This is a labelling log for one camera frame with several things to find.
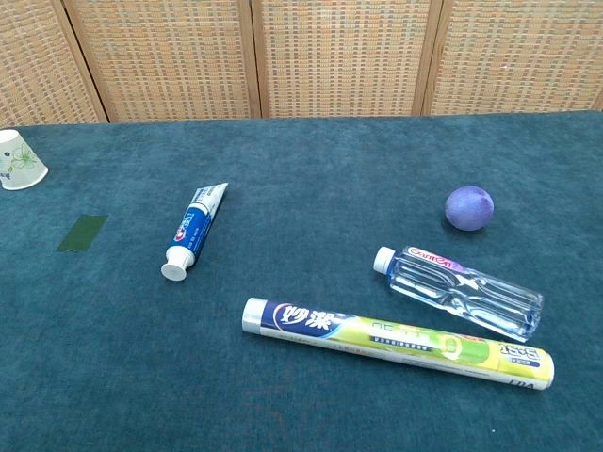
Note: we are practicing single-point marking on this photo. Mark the teal tablecloth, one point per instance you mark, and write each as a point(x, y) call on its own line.
point(301, 400)

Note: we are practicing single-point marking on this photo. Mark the blue white toothpaste tube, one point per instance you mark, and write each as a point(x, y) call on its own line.
point(190, 226)

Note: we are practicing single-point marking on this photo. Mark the woven folding screen panel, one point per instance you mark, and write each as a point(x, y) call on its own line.
point(518, 56)
point(33, 61)
point(344, 56)
point(165, 56)

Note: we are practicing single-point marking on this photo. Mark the green blue cling wrap roll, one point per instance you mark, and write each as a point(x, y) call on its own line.
point(396, 341)

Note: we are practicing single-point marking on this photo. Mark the clear plastic water bottle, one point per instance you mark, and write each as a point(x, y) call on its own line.
point(461, 292)

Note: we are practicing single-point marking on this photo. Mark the white floral paper cup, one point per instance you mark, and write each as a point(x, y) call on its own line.
point(19, 165)

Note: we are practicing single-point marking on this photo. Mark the purple ball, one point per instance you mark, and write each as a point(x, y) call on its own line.
point(469, 208)

